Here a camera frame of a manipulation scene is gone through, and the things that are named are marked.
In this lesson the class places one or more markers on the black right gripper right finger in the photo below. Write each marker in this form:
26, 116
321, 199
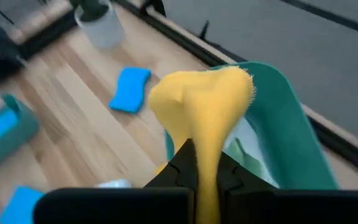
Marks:
275, 207

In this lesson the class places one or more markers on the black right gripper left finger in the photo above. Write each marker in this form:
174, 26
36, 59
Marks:
135, 205

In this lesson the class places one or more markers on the white cloth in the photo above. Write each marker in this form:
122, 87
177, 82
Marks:
253, 137

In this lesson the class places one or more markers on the yellow cloth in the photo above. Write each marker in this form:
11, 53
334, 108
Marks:
204, 109

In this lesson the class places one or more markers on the small green plastic tray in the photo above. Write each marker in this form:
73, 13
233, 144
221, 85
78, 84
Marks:
23, 133

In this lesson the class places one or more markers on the large green plastic basket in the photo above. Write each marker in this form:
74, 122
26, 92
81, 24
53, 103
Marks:
278, 124

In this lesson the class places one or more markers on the snake plant in white pot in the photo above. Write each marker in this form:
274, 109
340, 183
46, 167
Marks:
104, 31

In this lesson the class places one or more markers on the black arched clamp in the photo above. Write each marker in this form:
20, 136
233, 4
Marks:
157, 6

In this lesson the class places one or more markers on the black bar bracket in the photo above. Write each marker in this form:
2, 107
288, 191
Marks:
204, 32

